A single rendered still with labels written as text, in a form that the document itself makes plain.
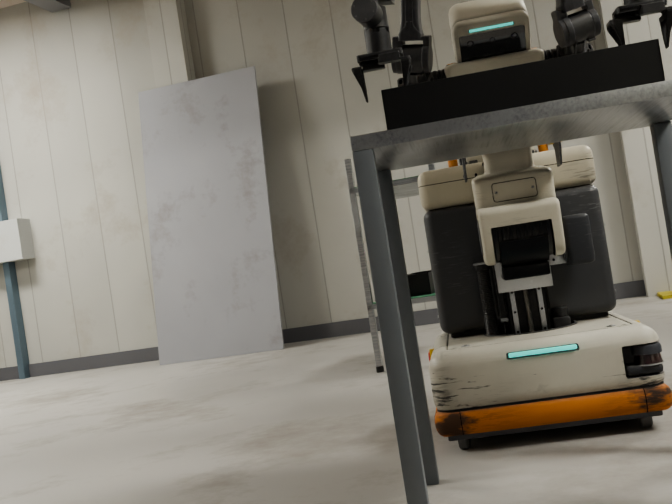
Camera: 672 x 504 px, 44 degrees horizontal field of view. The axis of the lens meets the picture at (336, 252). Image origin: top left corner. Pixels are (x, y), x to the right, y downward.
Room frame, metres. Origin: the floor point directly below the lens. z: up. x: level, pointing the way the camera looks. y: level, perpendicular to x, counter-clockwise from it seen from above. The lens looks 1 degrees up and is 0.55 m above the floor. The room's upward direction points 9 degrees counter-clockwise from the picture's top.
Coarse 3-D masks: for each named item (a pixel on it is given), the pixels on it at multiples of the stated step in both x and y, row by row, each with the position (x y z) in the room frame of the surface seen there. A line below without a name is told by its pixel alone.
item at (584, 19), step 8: (568, 16) 2.17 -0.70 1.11; (576, 16) 2.16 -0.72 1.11; (584, 16) 2.15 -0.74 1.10; (576, 24) 2.15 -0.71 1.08; (584, 24) 2.15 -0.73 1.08; (592, 24) 2.15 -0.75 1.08; (576, 32) 2.15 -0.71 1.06; (584, 32) 2.16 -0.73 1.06; (592, 32) 2.17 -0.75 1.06; (576, 40) 2.17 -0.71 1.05; (592, 40) 2.18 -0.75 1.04
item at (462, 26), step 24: (480, 0) 2.30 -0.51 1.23; (504, 0) 2.27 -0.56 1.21; (456, 24) 2.24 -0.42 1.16; (480, 24) 2.23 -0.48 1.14; (504, 24) 2.23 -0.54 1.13; (528, 24) 2.23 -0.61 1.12; (456, 48) 2.28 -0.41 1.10; (480, 48) 2.28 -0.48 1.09; (504, 48) 2.28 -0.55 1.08; (528, 48) 2.28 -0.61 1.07
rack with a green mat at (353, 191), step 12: (348, 168) 4.22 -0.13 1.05; (432, 168) 4.11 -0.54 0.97; (348, 180) 4.22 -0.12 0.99; (396, 180) 4.16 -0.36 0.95; (408, 180) 4.14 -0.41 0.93; (396, 192) 4.58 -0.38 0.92; (408, 192) 4.71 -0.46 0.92; (360, 228) 4.22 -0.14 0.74; (360, 240) 4.22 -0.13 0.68; (360, 252) 4.22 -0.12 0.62; (360, 264) 4.22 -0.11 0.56; (372, 300) 4.24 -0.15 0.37; (420, 300) 4.15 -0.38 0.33; (432, 300) 4.14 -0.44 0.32; (372, 312) 4.22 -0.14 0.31; (372, 324) 4.22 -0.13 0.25; (372, 336) 4.22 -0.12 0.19
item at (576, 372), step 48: (480, 336) 2.54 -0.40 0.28; (528, 336) 2.34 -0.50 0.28; (576, 336) 2.23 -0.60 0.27; (624, 336) 2.20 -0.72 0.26; (432, 384) 2.29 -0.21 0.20; (480, 384) 2.25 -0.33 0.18; (528, 384) 2.23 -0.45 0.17; (576, 384) 2.21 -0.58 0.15; (624, 384) 2.20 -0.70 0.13; (480, 432) 2.26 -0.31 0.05
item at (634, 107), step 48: (624, 96) 1.53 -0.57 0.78; (384, 144) 1.60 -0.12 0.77; (432, 144) 1.68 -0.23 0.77; (480, 144) 1.80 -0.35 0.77; (528, 144) 1.94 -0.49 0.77; (384, 192) 2.01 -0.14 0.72; (384, 240) 1.60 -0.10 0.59; (384, 288) 1.61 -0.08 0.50; (384, 336) 1.61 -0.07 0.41; (432, 480) 2.01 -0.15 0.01
